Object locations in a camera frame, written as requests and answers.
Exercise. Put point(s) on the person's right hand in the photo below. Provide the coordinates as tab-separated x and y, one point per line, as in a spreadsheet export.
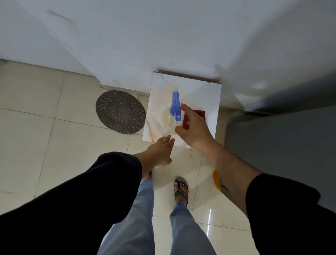
197	134

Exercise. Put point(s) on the person's left hand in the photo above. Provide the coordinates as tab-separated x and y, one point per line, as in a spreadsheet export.
160	153

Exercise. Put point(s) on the red cloth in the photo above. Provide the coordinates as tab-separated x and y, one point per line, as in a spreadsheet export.
201	113

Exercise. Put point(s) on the spray bottle blue nozzle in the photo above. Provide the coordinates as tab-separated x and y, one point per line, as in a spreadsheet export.
175	105

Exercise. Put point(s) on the silver refrigerator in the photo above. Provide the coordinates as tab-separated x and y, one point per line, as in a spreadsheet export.
275	144

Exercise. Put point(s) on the person's left forearm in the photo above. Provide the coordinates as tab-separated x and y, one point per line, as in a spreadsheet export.
78	205

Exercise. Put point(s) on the person's right forearm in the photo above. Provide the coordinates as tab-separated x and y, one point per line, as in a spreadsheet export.
283	215

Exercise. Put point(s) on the person's left sandal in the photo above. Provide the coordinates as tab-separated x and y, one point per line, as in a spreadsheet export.
150	175

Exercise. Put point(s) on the person's sandal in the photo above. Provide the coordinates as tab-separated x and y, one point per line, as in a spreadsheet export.
181	193
150	175

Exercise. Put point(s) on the person's right sandal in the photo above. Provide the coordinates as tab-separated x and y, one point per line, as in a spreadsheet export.
181	193

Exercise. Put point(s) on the person's left leg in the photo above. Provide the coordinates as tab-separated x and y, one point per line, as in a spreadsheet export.
134	226

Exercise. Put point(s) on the person's leg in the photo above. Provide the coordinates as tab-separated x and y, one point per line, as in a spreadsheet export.
189	231
134	226

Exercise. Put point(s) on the person's right leg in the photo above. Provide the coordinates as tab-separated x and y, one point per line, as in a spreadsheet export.
189	231

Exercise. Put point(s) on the small white marble table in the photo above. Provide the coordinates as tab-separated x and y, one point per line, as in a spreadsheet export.
202	94

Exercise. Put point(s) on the round dark woven mat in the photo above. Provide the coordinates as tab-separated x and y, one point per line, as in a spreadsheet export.
120	113

